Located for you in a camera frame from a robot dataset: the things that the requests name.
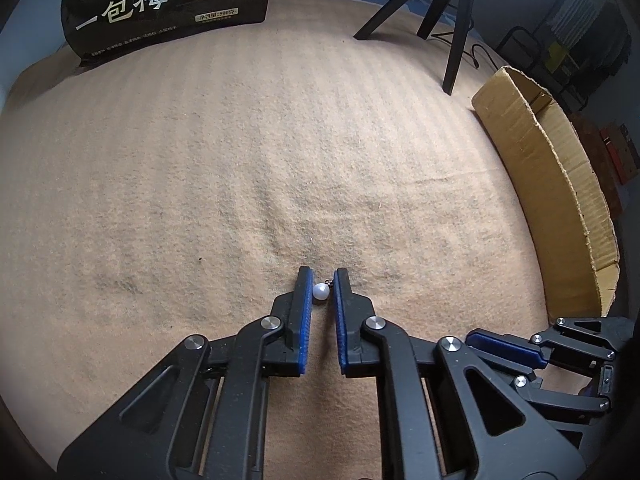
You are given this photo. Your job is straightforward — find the orange patterned furniture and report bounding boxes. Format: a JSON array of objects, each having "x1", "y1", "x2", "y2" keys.
[{"x1": 570, "y1": 112, "x2": 640, "y2": 186}]

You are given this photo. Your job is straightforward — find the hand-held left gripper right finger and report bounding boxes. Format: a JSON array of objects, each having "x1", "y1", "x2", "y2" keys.
[{"x1": 332, "y1": 267, "x2": 586, "y2": 480}]

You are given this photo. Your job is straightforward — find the black metal chair frame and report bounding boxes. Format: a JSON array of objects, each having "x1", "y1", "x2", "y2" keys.
[{"x1": 495, "y1": 25, "x2": 591, "y2": 111}]

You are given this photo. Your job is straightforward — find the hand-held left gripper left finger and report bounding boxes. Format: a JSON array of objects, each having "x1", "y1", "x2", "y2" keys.
[{"x1": 57, "y1": 266, "x2": 316, "y2": 480}]

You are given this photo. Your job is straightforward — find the yellow box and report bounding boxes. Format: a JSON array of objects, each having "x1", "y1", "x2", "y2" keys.
[{"x1": 545, "y1": 40, "x2": 571, "y2": 73}]

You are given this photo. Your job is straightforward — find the cardboard box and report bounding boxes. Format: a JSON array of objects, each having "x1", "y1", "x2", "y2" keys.
[{"x1": 471, "y1": 66, "x2": 622, "y2": 318}]

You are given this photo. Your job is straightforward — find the clothes rack with clothes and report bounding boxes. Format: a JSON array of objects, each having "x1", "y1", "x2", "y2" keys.
[{"x1": 545, "y1": 0, "x2": 636, "y2": 81}]

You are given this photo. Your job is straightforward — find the black power cable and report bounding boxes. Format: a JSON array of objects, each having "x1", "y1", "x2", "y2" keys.
[{"x1": 430, "y1": 30, "x2": 501, "y2": 68}]

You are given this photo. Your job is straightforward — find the black snack bag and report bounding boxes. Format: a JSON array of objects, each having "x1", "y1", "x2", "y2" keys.
[{"x1": 61, "y1": 0, "x2": 273, "y2": 72}]

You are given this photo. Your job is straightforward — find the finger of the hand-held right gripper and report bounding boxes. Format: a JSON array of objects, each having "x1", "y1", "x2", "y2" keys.
[
  {"x1": 512, "y1": 375, "x2": 613, "y2": 413},
  {"x1": 466, "y1": 316, "x2": 631, "y2": 369}
]

